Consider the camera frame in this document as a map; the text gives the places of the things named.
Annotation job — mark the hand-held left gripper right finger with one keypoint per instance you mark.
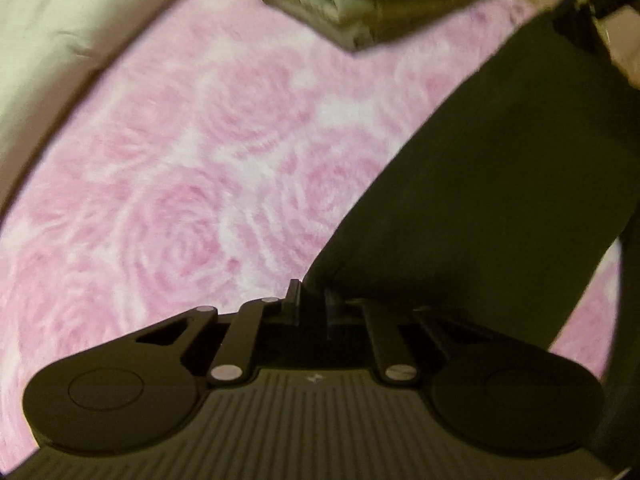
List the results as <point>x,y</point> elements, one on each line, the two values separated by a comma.
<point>332,312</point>

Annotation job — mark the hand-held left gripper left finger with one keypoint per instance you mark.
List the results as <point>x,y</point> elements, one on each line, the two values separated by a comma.
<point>294,305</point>

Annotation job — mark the black garment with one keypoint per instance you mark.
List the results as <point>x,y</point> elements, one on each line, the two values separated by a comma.
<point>475,185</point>

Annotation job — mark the brown garment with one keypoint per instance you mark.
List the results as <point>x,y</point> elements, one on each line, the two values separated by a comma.
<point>430,15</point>

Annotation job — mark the pink floral blanket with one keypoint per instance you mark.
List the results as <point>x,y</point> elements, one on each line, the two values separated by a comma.
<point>200,160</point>

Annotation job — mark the white striped duvet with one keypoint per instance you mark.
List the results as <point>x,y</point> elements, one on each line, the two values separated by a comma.
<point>50,35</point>

